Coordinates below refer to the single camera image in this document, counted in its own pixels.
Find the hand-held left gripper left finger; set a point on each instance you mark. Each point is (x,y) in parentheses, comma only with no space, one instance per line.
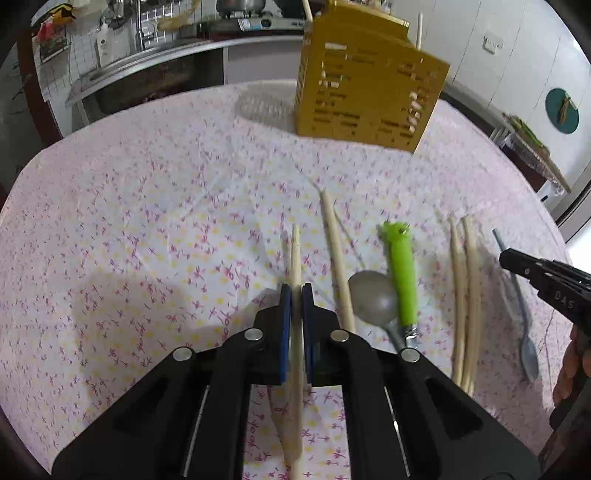
(286,332)

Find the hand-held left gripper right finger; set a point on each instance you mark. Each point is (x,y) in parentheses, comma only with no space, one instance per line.
(307,332)

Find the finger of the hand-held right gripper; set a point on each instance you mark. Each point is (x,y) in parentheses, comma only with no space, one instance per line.
(554,281)

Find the metal spoon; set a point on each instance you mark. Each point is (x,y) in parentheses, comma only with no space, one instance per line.
(371,297)

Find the wooden chopstick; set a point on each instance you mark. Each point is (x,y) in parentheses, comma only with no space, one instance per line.
(473,277)
(296,258)
(419,32)
(337,258)
(458,295)
(466,350)
(307,11)

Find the yellow slotted utensil holder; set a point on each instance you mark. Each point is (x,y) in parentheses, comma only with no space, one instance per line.
(369,78)

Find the person's right hand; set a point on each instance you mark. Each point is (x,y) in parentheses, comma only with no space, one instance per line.
(570,369)

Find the grey-blue plastic spoon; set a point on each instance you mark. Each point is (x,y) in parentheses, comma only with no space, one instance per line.
(528,355)

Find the plastic covered rack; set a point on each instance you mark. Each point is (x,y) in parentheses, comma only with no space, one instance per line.
(535,152)

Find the floral tablecloth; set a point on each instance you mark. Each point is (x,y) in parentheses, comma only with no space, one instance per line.
(161,207)

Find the steel kitchen sink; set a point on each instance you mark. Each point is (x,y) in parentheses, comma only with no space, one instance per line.
(138,78)

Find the gas stove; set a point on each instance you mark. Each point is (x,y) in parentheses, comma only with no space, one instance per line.
(263,23)

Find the steel pot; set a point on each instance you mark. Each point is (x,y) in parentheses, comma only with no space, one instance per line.
(241,7)

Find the steel faucet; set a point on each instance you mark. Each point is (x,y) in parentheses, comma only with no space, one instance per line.
(140,27)

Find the teal round wall decoration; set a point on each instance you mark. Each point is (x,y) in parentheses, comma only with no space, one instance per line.
(556,115)

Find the white wall socket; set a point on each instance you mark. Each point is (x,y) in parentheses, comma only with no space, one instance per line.
(492,42)

